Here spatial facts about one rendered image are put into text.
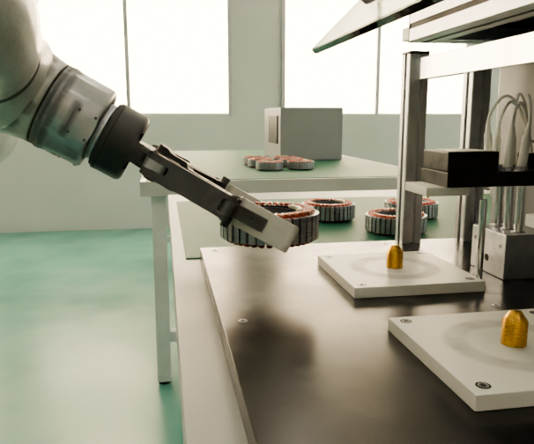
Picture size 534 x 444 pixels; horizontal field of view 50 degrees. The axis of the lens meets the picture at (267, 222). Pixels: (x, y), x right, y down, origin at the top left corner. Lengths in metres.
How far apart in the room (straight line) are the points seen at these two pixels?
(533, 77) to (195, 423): 0.69
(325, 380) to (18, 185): 4.93
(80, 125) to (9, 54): 0.15
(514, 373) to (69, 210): 4.92
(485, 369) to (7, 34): 0.41
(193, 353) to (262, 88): 4.72
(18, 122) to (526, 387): 0.49
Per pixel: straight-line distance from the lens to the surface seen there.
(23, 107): 0.60
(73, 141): 0.60
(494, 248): 0.75
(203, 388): 0.47
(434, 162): 0.71
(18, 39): 0.47
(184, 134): 5.12
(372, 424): 0.39
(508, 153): 0.73
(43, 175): 5.23
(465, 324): 0.53
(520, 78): 0.95
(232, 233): 0.62
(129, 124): 0.60
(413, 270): 0.70
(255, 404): 0.40
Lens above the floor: 0.96
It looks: 10 degrees down
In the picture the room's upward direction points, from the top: straight up
